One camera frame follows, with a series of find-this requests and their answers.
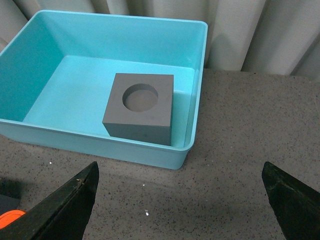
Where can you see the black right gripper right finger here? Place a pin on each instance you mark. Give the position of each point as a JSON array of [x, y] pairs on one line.
[[295, 204]]

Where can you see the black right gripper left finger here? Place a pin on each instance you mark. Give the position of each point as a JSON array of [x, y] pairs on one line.
[[63, 215]]

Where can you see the orange cylinder with white numbers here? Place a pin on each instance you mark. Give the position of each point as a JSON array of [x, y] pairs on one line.
[[9, 217]]

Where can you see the gray cube with round hole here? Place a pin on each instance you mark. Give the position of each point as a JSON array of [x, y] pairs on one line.
[[140, 107]]

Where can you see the gray cube with square hole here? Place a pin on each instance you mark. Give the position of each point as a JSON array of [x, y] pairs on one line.
[[10, 195]]

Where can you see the blue plastic box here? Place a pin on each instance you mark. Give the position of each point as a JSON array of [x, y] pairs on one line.
[[57, 73]]

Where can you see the gray pleated curtain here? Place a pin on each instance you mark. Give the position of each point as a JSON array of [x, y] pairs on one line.
[[265, 36]]

